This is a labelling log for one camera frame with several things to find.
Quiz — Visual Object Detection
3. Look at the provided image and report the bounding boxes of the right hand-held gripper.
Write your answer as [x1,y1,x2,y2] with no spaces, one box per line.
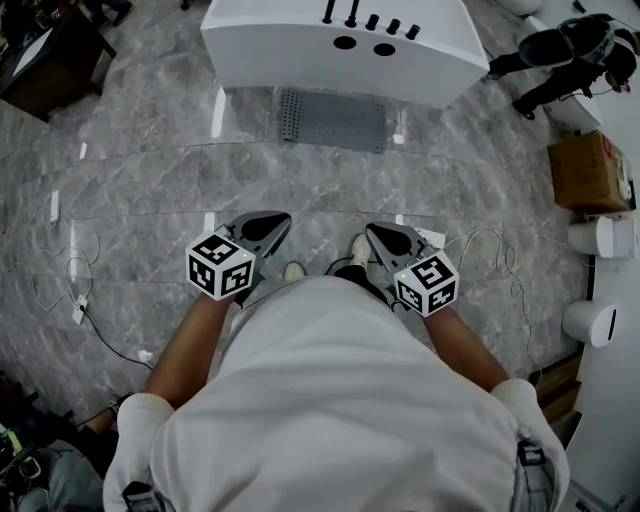
[364,221,460,318]

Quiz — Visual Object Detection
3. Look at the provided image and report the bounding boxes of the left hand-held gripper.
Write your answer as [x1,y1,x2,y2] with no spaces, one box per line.
[185,210,293,307]

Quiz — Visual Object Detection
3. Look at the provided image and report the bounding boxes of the grey perforated bath mat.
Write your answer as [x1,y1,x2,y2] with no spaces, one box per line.
[277,87,389,154]

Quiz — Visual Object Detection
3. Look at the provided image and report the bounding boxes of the person's right forearm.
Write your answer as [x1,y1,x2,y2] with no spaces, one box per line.
[423,304,512,397]

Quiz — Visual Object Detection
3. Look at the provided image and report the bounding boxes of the person's left forearm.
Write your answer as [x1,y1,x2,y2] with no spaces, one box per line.
[144,289,242,409]

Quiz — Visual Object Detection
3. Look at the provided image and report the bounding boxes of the grey marble floor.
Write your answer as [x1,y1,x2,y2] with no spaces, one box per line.
[0,0,601,446]

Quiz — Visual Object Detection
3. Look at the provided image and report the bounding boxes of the person's black trousers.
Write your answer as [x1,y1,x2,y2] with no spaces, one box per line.
[324,257,397,312]

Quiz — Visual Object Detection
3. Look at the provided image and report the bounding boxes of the person's right white shoe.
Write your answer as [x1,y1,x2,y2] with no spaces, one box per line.
[349,233,372,267]

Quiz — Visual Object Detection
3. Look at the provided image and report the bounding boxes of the person's white shirt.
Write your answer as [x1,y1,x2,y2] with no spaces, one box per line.
[102,274,571,512]

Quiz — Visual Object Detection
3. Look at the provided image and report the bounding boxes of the white cylinder holder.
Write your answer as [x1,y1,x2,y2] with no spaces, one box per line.
[561,299,619,349]
[566,214,637,260]

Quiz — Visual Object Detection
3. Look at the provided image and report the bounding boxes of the brown wooden shelf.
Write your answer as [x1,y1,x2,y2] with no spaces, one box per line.
[528,349,587,431]

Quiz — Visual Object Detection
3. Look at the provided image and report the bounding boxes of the brown cardboard box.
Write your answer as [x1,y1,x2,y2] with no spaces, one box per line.
[546,129,635,214]

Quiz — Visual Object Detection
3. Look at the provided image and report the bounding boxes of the white counter unit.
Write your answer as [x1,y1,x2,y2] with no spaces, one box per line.
[563,249,640,512]

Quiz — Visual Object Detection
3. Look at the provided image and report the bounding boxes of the pile of dark equipment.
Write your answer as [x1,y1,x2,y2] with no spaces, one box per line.
[0,369,107,512]

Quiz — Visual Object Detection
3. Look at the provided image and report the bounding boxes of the dark wooden desk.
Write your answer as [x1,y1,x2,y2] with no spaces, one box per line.
[0,0,119,124]

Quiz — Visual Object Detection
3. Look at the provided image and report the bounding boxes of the long white looped cable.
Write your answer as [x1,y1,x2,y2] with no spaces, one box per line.
[442,225,546,386]

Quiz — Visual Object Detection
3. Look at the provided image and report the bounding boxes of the black floor cable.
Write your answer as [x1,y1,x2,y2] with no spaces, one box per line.
[74,304,156,431]

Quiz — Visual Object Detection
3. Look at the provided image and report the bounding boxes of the thin white floor cable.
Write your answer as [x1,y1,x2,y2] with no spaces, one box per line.
[14,214,102,314]

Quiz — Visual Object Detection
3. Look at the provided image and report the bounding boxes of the grey backpack strap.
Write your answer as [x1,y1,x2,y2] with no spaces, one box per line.
[121,479,169,512]
[515,438,549,512]

